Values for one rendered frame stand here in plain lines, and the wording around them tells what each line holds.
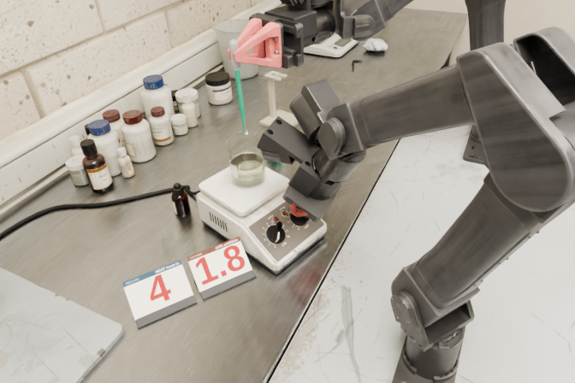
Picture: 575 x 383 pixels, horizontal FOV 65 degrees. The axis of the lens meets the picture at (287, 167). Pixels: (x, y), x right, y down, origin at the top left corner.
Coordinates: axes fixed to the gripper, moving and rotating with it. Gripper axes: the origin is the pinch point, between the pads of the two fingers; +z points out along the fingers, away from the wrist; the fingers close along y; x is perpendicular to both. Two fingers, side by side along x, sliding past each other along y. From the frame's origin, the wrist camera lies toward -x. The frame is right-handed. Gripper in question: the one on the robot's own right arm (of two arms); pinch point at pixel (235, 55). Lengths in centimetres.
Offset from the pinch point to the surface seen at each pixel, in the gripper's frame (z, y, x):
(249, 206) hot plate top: 4.8, 5.2, 23.0
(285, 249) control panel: 4.0, 12.3, 28.4
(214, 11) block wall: -47, -69, 16
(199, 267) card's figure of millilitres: 15.4, 4.6, 29.0
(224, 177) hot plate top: 2.3, -4.3, 22.9
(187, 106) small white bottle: -12.8, -38.0, 25.6
